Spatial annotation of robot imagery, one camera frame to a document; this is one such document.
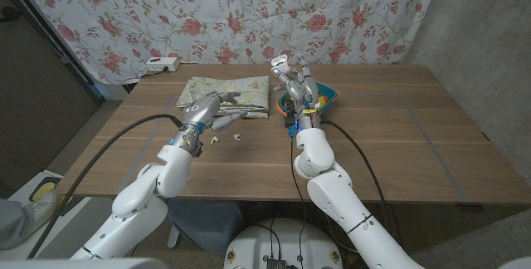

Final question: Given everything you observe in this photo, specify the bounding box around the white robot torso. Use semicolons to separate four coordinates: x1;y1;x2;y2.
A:
223;218;344;269

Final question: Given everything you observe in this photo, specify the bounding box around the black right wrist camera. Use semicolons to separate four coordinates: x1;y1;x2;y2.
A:
284;114;299;137

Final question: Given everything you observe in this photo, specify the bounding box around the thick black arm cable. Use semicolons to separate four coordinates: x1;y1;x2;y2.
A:
321;119;399;237
27;114;186;260

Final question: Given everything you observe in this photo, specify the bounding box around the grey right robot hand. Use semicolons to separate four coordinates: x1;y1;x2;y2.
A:
271;51;321;132

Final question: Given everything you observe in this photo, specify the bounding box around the dark grey partition panel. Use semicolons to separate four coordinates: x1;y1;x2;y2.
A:
0;0;105;199

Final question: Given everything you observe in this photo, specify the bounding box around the white AirPods case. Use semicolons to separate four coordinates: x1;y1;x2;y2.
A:
270;54;290;75

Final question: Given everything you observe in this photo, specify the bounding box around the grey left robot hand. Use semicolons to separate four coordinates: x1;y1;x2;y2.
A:
172;90;250;156

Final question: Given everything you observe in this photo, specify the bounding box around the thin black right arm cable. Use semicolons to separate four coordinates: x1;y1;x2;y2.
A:
289;135;308;269

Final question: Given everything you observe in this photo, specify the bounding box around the blue-grey stool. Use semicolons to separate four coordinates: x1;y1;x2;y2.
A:
165;198;245;257

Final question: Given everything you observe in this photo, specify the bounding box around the teal basket with orange rim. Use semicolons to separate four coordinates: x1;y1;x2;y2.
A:
276;81;341;117

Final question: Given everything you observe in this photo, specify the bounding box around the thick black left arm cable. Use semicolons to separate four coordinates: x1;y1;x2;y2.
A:
27;114;186;260

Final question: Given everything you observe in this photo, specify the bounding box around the rose print backdrop curtain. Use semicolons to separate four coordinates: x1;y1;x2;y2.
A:
10;0;443;86

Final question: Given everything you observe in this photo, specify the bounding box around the folded pale floral cloth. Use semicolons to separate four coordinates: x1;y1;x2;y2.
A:
176;75;271;120

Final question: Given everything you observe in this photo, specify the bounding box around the white shoe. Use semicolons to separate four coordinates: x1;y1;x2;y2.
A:
22;188;59;237

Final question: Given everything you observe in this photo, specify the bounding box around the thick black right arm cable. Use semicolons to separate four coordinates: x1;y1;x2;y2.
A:
321;119;399;237

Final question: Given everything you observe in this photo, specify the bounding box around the white power strip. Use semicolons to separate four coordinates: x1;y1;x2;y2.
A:
145;56;181;73

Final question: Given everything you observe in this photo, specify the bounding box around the grey trouser leg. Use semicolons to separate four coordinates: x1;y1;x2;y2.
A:
0;198;37;250

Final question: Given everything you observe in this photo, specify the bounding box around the yellow and black floor pad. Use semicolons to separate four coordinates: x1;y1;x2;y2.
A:
28;176;63;203

